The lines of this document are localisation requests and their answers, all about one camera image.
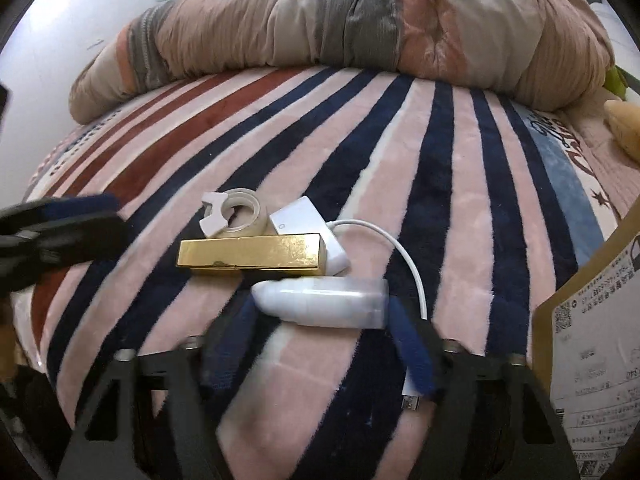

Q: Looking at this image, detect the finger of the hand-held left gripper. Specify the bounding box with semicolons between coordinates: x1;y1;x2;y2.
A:
0;193;132;295

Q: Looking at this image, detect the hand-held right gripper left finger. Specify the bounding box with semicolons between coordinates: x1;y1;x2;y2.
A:
56;294;261;480

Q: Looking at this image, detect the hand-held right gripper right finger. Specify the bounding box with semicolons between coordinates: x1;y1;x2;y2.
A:
386;296;583;480

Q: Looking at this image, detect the gold rectangular box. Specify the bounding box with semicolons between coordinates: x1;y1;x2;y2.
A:
176;232;327;277

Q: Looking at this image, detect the white plastic bottle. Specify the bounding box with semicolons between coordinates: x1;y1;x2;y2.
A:
250;277;390;330

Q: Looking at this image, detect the clear tape roll with dispenser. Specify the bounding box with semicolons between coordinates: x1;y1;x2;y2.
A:
198;188;275;238

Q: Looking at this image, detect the white adapter with cable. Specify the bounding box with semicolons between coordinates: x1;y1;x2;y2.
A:
269;197;430;412

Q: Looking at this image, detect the cardboard box with label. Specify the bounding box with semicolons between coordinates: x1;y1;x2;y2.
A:
530;216;640;480

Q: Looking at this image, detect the striped plush blanket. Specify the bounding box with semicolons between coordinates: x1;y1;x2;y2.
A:
15;64;640;480

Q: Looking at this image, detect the yellow plush toy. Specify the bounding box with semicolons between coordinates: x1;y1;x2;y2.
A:
603;100;640;167

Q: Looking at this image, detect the rolled beige quilt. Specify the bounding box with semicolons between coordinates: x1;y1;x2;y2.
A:
68;0;615;125

